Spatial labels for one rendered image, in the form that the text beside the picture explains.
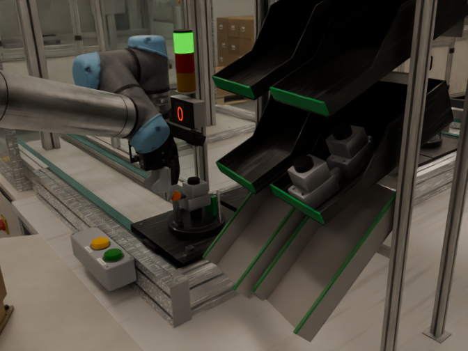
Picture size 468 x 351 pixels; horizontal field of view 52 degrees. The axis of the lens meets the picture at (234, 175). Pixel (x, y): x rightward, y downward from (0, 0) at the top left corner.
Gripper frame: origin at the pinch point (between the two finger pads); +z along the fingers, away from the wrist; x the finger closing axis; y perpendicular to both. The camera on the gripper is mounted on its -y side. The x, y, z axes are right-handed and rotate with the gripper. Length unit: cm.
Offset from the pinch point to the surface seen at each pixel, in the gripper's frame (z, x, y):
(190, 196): 1.3, 1.3, -4.7
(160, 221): 10.3, -8.2, -1.3
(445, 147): 11, 9, -106
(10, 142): 3, -82, 14
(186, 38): -32.3, -16.5, -18.1
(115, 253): 10.1, -0.8, 14.4
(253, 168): -13.3, 26.9, -2.4
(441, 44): 28, -229, -529
